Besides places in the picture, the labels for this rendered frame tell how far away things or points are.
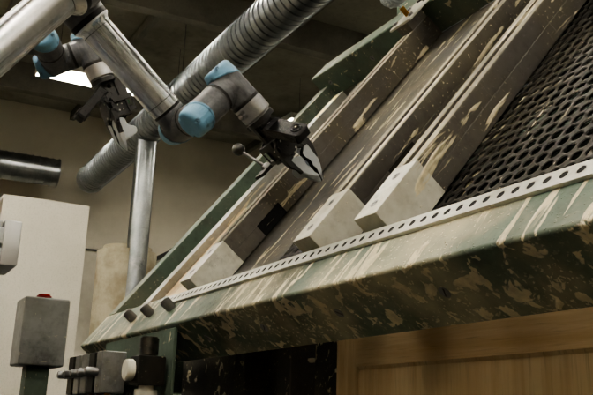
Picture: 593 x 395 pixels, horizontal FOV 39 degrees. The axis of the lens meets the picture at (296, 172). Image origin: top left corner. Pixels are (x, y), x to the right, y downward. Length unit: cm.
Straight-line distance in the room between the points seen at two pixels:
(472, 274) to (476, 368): 36
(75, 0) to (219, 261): 66
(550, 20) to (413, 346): 64
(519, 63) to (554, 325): 52
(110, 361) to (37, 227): 411
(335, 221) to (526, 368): 42
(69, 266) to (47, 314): 362
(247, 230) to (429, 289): 97
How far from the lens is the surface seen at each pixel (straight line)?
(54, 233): 603
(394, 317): 121
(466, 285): 105
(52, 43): 235
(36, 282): 595
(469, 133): 143
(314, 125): 262
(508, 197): 102
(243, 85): 197
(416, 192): 133
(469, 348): 137
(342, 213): 148
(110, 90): 246
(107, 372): 194
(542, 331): 126
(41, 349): 239
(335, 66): 291
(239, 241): 200
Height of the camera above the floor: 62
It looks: 17 degrees up
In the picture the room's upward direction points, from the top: 2 degrees clockwise
